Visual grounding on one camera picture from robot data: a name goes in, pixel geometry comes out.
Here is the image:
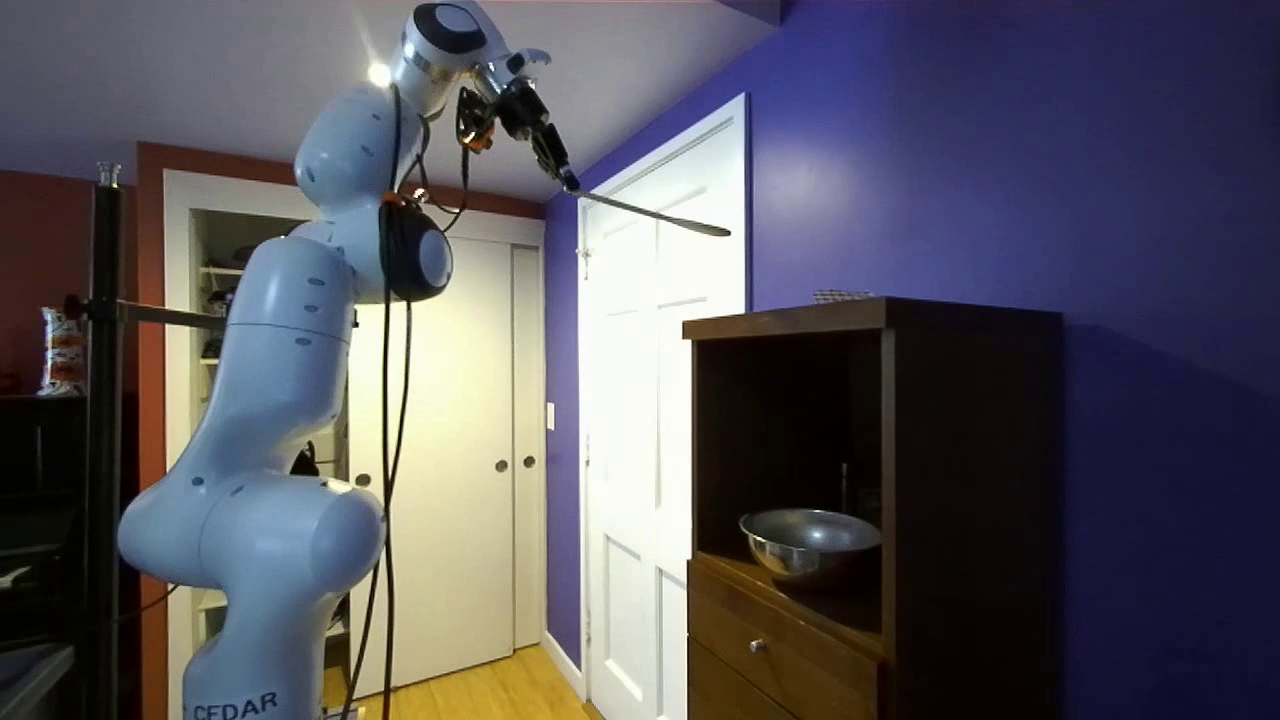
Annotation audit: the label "silver metal bowl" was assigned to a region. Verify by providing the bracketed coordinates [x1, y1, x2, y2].
[737, 502, 885, 584]

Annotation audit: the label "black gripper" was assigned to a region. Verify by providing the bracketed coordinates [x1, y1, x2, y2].
[492, 74, 584, 195]

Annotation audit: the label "black camera stand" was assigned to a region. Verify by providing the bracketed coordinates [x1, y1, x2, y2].
[81, 161, 232, 720]

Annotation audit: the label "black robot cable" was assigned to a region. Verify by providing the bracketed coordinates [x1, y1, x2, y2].
[336, 74, 434, 720]

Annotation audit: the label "white panel door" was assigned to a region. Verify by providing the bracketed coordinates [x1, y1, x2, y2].
[574, 93, 751, 720]

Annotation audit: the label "white closet doors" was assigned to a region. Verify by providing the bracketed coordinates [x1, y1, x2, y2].
[347, 210, 551, 694]

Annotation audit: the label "white printed bag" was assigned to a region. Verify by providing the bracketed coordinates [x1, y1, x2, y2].
[34, 305, 93, 398]

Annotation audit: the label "brown wooden cabinet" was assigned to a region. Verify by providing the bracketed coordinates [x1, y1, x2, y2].
[679, 291, 1070, 720]

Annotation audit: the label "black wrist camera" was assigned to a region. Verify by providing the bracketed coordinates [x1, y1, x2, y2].
[453, 83, 500, 157]

